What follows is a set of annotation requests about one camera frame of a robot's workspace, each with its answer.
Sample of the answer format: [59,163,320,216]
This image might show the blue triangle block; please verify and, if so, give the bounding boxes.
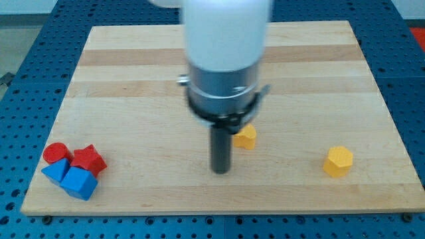
[41,158,70,186]

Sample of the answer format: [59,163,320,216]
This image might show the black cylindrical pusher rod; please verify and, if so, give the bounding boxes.
[210,127,232,174]

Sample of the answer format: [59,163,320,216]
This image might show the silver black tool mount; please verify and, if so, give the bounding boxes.
[177,62,270,134]

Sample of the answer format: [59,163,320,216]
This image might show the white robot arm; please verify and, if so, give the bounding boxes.
[150,0,273,174]

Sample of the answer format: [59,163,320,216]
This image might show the blue cube block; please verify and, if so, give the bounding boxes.
[60,167,98,200]

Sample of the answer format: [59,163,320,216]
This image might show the yellow hexagon block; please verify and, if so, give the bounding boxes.
[323,146,353,178]

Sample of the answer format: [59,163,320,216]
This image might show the red cylinder block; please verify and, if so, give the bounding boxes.
[42,142,74,165]

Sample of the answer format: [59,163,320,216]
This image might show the yellow heart block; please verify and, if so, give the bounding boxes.
[233,123,257,150]

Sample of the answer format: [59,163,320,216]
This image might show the red star block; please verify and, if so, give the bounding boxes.
[70,144,107,177]

